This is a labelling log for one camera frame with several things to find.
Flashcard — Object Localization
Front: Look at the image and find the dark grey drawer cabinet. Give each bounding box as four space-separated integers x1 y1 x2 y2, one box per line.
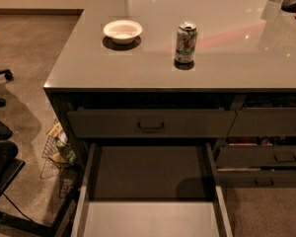
43 0 296 190

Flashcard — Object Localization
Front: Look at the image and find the green white soda can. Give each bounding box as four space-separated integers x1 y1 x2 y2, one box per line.
175 21 197 64

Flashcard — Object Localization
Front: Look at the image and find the white paper bowl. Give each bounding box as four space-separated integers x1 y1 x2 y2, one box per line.
103 20 142 44

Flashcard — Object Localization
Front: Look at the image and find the wire basket with trash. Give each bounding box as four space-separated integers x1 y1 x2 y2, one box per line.
40 119 77 198

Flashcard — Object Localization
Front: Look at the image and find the black metal stand frame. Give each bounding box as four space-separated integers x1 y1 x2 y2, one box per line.
0 142 80 237

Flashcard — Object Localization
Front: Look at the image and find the black cable on floor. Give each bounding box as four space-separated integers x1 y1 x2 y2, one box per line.
0 185 40 225

